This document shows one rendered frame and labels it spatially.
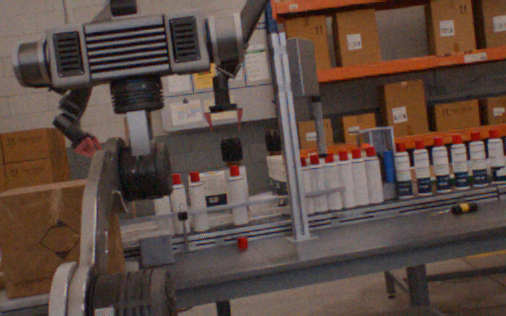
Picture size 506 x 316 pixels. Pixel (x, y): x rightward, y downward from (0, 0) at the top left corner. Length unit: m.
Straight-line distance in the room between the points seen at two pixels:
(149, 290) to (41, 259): 0.62
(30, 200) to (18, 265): 0.17
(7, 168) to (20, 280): 3.77
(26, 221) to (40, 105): 5.26
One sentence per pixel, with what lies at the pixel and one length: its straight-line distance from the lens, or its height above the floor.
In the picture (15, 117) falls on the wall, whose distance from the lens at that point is 7.08.
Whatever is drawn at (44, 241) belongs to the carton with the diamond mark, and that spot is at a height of 0.99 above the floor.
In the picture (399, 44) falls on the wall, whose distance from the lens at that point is 6.93.
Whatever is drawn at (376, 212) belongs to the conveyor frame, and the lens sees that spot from 2.30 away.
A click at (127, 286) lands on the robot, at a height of 0.95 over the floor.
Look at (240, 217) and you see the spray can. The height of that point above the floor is 0.91.
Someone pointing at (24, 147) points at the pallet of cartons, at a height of 1.25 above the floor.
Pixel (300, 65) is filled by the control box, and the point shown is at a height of 1.38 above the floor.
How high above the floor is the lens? 1.23
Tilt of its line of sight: 3 degrees down
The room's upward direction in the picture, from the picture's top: 7 degrees counter-clockwise
